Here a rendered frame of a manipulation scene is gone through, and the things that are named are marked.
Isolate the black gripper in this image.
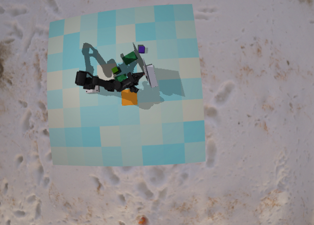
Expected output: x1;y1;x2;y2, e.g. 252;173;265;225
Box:
122;72;144;89

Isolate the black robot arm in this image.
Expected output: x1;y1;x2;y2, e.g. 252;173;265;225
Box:
75;70;139;93

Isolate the orange square mat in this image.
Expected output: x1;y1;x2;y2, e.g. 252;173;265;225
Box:
121;89;137;106

